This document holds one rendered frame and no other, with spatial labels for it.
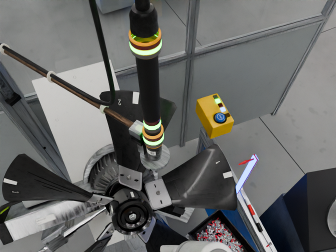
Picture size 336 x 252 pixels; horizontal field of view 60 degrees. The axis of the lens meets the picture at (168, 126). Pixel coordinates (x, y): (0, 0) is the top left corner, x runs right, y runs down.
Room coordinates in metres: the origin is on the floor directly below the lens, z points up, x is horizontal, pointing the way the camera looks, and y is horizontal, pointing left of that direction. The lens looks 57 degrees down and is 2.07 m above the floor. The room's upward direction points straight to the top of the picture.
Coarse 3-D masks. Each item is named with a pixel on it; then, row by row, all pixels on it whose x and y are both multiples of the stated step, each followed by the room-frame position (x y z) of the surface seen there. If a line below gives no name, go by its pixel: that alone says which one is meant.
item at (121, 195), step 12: (108, 192) 0.31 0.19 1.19; (120, 192) 0.30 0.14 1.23; (144, 192) 0.32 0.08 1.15; (108, 204) 0.28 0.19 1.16; (120, 204) 0.25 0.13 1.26; (132, 204) 0.26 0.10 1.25; (144, 204) 0.26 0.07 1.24; (120, 216) 0.23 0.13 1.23; (144, 216) 0.23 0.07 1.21; (120, 228) 0.20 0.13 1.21; (132, 228) 0.20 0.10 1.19; (144, 228) 0.20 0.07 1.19
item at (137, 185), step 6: (120, 168) 0.37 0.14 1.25; (126, 168) 0.36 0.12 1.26; (126, 174) 0.35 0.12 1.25; (132, 174) 0.34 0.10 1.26; (138, 174) 0.34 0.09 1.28; (120, 180) 0.34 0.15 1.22; (126, 180) 0.33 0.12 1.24; (132, 180) 0.33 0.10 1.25; (138, 180) 0.32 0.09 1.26; (132, 186) 0.31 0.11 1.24; (138, 186) 0.31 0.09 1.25
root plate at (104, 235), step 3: (108, 225) 0.21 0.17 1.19; (111, 225) 0.22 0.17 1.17; (108, 228) 0.21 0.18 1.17; (111, 228) 0.21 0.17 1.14; (105, 231) 0.20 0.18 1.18; (108, 231) 0.21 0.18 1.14; (102, 234) 0.19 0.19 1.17; (105, 234) 0.20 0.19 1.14; (108, 234) 0.20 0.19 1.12; (111, 234) 0.21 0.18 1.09; (99, 237) 0.18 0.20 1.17; (102, 237) 0.19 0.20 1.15; (105, 237) 0.19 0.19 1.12
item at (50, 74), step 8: (88, 0) 0.36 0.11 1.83; (96, 8) 0.36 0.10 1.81; (96, 16) 0.35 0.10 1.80; (96, 24) 0.35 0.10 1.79; (96, 32) 0.36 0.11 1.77; (0, 48) 0.56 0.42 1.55; (8, 48) 0.56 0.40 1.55; (104, 48) 0.36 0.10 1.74; (16, 56) 0.54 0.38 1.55; (104, 56) 0.35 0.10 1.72; (32, 64) 0.51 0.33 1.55; (104, 64) 0.36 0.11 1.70; (48, 72) 0.47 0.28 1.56; (48, 80) 0.46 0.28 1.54; (64, 80) 0.46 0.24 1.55; (112, 80) 0.36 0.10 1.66; (72, 88) 0.43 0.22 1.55; (112, 88) 0.36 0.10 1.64; (88, 96) 0.40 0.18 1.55; (112, 96) 0.36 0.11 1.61; (104, 104) 0.37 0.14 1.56
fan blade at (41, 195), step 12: (24, 156) 0.32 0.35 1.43; (12, 168) 0.30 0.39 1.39; (24, 168) 0.30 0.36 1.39; (36, 168) 0.30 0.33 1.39; (24, 180) 0.29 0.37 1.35; (36, 180) 0.29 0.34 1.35; (48, 180) 0.29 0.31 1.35; (60, 180) 0.29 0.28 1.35; (24, 192) 0.28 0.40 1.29; (36, 192) 0.28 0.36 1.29; (48, 192) 0.28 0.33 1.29; (60, 192) 0.27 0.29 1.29; (72, 192) 0.28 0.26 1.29; (84, 192) 0.27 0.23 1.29
